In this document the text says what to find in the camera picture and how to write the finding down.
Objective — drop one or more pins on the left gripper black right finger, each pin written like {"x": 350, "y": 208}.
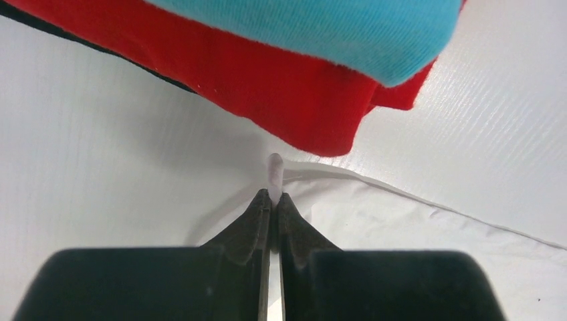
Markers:
{"x": 320, "y": 281}

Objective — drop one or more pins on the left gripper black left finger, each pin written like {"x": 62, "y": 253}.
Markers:
{"x": 223, "y": 279}

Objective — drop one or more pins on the white t shirt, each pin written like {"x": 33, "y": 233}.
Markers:
{"x": 528, "y": 276}

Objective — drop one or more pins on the folded red t shirt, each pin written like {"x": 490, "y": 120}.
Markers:
{"x": 310, "y": 103}

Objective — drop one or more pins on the folded cyan t shirt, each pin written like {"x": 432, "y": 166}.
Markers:
{"x": 388, "y": 41}

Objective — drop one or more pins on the folded black t shirt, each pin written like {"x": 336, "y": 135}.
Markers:
{"x": 29, "y": 20}

